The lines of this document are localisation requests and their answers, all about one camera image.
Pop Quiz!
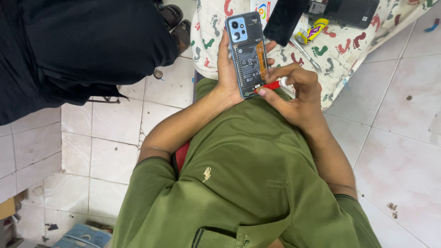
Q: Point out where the person's left hand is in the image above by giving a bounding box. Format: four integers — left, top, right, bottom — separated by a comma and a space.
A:
215, 29, 277, 106

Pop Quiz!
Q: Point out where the person's right hand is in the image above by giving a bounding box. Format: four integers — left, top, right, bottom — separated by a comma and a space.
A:
257, 63, 324, 130

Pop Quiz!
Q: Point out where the red screwdriver with white cap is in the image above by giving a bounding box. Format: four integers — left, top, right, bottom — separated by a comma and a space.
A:
254, 76, 288, 94

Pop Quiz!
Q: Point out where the blue phone without back cover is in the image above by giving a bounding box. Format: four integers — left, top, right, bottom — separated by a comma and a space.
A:
225, 11, 269, 99

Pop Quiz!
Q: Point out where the metal scalpel tool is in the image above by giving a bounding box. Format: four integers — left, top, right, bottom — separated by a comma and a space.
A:
289, 36, 323, 74

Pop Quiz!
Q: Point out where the dark sandal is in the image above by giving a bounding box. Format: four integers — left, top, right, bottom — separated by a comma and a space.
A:
171, 20, 192, 54
154, 0, 184, 31

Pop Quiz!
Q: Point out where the white cloth with footprint print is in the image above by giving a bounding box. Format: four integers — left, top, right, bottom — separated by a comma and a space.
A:
190, 0, 441, 111

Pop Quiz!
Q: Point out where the yellow glue tube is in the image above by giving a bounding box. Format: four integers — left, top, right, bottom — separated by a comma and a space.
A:
295, 18, 330, 45

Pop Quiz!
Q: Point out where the white box with coloured logo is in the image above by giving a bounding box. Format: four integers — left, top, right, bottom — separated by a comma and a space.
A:
250, 0, 278, 30

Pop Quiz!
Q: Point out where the black phone screen panel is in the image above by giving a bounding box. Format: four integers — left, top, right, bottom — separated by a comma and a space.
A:
263, 0, 309, 47

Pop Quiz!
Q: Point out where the red stool seat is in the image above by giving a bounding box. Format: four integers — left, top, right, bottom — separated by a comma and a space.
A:
172, 141, 191, 174

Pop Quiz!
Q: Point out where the person's green shirt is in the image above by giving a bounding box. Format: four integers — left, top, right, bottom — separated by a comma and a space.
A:
110, 77, 382, 248

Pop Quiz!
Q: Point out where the blue tape piece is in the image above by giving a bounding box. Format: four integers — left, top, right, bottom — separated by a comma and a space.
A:
424, 19, 440, 33

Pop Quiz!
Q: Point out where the light blue bag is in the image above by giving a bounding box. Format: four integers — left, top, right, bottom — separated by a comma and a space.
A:
52, 224, 113, 248

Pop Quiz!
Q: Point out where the cardboard box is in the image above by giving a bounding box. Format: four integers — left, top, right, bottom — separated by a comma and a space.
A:
0, 193, 25, 221

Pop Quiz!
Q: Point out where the black phone frame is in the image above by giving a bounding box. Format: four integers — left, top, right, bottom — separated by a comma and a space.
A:
305, 0, 380, 29

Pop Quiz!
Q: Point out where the metal stool frame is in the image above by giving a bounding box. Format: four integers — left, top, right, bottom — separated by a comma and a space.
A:
87, 96, 122, 104

